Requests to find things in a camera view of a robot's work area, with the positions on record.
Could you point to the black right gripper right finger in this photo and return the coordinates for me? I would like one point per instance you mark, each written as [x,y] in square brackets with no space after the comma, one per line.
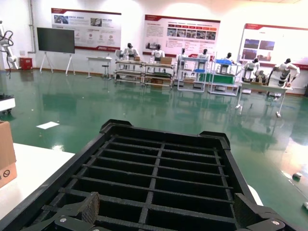
[250,214]

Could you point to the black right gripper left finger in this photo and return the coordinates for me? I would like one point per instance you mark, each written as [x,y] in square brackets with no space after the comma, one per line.
[90,207]

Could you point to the white industrial robot arm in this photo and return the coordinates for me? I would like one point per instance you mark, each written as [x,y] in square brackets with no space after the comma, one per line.
[13,60]

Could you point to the black slotted plastic container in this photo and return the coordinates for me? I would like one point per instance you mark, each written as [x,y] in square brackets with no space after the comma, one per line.
[183,173]

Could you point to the brown cardboard box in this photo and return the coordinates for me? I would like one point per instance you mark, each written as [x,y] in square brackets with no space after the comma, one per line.
[6,149]

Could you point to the small grey floor object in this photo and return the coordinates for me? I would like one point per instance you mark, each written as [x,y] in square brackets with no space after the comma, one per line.
[297,175]

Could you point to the white paper sheet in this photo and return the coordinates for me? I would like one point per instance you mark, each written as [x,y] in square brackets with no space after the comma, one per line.
[47,125]

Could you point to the white leg work table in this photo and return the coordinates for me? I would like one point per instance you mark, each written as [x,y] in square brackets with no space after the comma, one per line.
[264,86]

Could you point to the white mobile base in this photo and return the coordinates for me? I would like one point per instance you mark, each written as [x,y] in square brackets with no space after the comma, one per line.
[7,102]

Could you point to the white rack with green panel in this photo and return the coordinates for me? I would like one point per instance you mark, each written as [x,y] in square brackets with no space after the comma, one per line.
[223,79]

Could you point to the black stool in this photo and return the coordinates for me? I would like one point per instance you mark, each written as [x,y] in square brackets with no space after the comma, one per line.
[105,66]

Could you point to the white humanoid robot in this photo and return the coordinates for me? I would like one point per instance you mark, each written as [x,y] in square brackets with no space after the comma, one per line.
[284,72]
[158,53]
[228,59]
[130,51]
[250,68]
[204,57]

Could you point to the white desk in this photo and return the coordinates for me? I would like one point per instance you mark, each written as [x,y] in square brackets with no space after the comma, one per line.
[98,58]

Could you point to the small brown carton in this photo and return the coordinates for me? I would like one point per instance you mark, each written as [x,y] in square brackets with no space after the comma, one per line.
[166,60]

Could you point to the black screen on white stand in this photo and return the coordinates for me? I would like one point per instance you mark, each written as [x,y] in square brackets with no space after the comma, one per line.
[55,39]

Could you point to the metal frame workbench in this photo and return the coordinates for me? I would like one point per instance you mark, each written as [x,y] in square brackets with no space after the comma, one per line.
[127,62]
[158,65]

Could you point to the red wall cabinet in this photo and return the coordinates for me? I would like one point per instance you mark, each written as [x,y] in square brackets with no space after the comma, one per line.
[26,63]

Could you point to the white frame rack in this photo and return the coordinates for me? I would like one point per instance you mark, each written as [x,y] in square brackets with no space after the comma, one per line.
[178,72]

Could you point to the white red wall info board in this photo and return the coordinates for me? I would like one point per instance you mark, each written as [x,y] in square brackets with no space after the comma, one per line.
[96,24]
[276,33]
[156,31]

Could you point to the grey wall pipe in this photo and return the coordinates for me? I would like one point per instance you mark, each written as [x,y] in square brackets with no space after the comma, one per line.
[32,14]

